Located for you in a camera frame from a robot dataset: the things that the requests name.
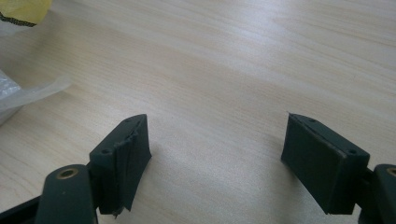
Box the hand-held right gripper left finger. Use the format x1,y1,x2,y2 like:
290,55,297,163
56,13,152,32
89,113,153,218

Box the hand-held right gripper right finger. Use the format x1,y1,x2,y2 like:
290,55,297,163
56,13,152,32
280,112,372,216

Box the clear plastic bag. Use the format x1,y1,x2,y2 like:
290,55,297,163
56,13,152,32
0,69,73,126

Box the yellow cloth with black trim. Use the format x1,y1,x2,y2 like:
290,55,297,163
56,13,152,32
0,0,53,28

